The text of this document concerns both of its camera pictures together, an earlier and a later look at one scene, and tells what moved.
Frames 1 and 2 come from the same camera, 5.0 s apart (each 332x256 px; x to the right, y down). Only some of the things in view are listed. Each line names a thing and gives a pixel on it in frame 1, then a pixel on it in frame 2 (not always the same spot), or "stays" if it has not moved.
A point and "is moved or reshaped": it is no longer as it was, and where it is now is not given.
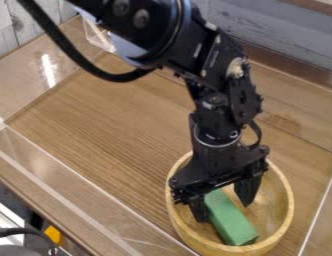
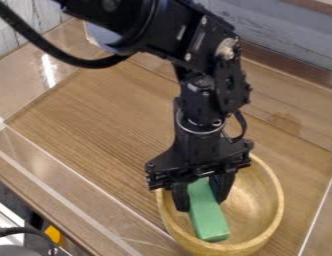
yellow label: x=53 y=234 stays
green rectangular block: x=230 y=217 is moved or reshaped
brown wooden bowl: x=269 y=214 is moved or reshaped
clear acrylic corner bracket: x=98 y=36 stays
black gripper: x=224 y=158 → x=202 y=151
